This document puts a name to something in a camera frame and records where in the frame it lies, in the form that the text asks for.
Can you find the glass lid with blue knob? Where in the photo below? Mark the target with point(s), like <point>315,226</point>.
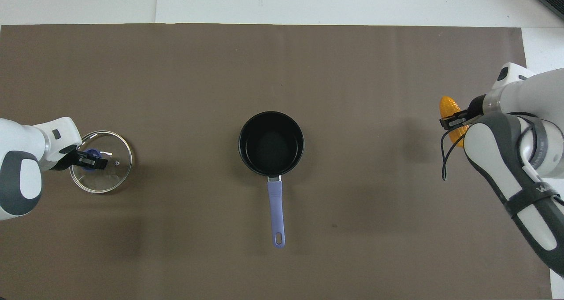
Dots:
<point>112,176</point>

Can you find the brown table mat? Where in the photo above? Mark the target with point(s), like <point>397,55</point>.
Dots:
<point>176,71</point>

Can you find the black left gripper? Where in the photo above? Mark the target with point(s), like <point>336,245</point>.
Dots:
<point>68,157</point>

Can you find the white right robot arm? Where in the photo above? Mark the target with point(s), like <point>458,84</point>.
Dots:
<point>528,194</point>

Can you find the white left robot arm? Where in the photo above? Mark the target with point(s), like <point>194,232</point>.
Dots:
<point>22,159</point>

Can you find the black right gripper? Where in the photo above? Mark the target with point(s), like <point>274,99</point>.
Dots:
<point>477,105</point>

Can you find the yellow toy corn cob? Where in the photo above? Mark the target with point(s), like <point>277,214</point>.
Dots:
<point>449,106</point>

